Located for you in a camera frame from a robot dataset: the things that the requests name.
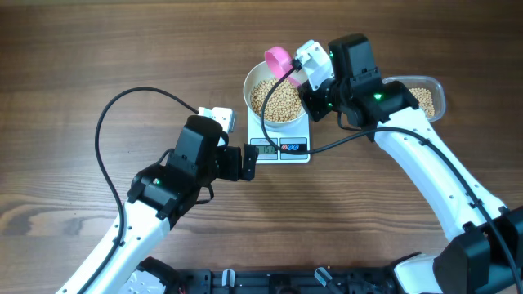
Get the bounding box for pink plastic scoop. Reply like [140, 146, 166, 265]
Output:
[264, 47, 293, 79]

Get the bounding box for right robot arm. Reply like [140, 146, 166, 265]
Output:
[295, 34, 522, 293]

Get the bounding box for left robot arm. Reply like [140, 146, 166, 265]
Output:
[60, 115, 258, 293]

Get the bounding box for soybeans in bowl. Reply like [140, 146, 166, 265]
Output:
[250, 78, 302, 123]

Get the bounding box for white digital kitchen scale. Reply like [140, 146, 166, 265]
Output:
[247, 109, 311, 165]

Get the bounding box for white bowl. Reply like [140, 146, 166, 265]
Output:
[244, 62, 306, 131]

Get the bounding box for soybeans in container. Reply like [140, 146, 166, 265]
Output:
[409, 87, 435, 118]

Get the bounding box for clear plastic container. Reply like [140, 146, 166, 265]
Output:
[382, 76, 446, 123]

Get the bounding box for right black camera cable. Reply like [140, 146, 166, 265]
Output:
[260, 60, 523, 294]

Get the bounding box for black camera cable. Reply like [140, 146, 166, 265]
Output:
[75, 87, 200, 294]
[260, 60, 523, 294]

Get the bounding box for left black camera cable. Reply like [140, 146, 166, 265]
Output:
[75, 87, 200, 294]

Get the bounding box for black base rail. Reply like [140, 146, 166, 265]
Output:
[174, 268, 399, 294]

